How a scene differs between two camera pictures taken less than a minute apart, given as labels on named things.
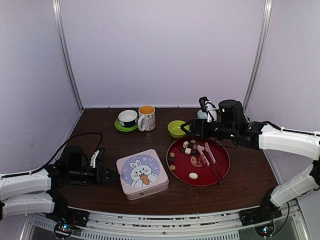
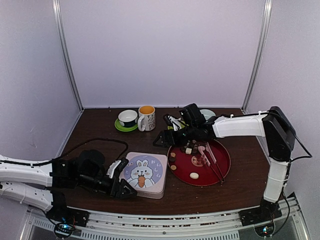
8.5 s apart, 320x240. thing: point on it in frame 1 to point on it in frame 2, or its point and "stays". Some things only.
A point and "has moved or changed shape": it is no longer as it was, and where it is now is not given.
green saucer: (124, 128) stays
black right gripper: (195, 124) to (164, 134)
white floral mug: (146, 119) stays
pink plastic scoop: (201, 150) stays
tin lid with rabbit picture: (142, 172) has moved or changed shape
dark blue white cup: (128, 118) stays
